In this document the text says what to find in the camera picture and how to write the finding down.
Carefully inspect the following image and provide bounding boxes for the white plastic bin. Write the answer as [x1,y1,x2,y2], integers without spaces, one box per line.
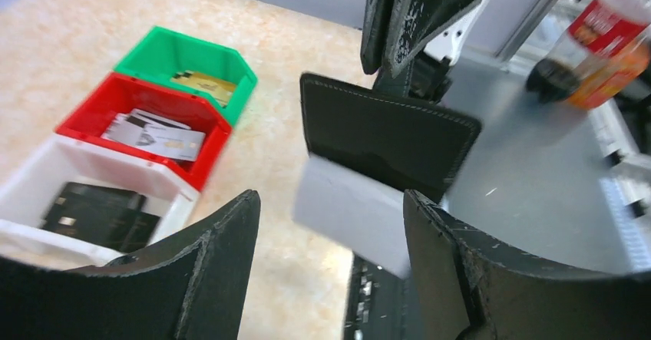
[1,134,200,269]

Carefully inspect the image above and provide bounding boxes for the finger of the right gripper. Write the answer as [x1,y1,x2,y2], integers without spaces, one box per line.
[360,0,399,75]
[386,0,481,77]

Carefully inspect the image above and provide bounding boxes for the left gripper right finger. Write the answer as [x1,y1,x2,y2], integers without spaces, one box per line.
[403,190,650,339]

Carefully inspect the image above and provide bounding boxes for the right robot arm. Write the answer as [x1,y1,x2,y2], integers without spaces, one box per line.
[360,0,488,103]

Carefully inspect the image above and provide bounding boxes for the green plastic bin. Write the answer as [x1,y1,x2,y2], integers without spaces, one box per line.
[114,26,258,127]

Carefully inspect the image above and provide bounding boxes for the white cards in red bin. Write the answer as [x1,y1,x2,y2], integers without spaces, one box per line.
[101,108,206,162]

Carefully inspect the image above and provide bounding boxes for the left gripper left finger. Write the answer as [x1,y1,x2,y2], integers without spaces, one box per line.
[1,190,261,339]

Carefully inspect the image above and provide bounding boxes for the gold card in green bin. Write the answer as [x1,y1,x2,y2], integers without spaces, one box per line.
[170,70,236,107]

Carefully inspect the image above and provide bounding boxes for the plastic soda bottle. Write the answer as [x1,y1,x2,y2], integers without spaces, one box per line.
[525,0,650,110]

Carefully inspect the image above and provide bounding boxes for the black card in white bin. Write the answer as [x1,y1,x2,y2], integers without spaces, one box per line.
[41,182,160,253]

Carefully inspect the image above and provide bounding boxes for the red plastic bin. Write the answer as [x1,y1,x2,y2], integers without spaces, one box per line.
[55,72,231,191]

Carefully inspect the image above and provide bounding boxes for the black leather card holder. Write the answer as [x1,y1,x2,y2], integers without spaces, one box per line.
[299,72,482,202]

